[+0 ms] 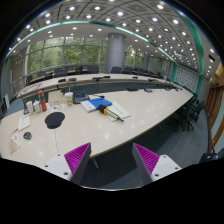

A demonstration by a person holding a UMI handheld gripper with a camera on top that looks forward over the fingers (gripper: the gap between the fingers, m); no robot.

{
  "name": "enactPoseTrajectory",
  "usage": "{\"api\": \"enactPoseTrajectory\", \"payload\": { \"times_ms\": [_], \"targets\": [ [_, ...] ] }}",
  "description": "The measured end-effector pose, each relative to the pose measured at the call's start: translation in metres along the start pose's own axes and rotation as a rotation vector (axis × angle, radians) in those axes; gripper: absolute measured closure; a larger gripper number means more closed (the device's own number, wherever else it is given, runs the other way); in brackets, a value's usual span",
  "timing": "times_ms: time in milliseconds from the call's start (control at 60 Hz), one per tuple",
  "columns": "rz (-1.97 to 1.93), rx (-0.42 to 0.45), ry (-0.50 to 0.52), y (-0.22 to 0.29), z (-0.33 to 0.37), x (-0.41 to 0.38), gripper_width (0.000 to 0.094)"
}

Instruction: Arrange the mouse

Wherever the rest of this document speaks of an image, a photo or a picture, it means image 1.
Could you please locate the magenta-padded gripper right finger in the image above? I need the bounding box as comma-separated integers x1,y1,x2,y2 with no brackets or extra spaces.
132,143,181,185

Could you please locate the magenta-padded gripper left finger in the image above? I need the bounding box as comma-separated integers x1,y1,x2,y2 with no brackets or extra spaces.
43,143,91,185

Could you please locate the black round mouse pad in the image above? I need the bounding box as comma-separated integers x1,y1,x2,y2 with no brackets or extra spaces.
45,112,65,129

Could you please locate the small black computer mouse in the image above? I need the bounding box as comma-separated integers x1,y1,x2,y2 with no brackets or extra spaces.
23,132,32,139

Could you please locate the white paper sheet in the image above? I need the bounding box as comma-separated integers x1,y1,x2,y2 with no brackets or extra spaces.
18,115,30,131

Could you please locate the black and yellow handheld tool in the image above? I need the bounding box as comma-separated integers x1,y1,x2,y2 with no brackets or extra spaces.
98,104,124,121

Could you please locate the black office chair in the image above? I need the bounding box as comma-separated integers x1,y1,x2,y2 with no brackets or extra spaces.
174,95,205,130

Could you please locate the blue folder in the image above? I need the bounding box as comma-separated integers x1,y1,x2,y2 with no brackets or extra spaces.
90,98,112,108

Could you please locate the grey desk phone device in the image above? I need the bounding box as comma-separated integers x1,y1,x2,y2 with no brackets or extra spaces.
73,94,90,104

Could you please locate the white cup with green band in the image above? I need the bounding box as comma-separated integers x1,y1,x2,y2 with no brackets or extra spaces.
65,92,74,106

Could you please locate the white paper cup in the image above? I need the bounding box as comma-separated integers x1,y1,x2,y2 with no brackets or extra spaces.
33,101,41,113
26,101,34,114

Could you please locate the red thermos bottle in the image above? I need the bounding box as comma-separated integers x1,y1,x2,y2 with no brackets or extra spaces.
38,90,47,112

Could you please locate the long curved back desk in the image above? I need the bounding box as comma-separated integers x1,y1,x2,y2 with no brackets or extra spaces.
17,74,176,99

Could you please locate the grey concrete column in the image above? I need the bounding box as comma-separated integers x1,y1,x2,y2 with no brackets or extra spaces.
104,33,126,73

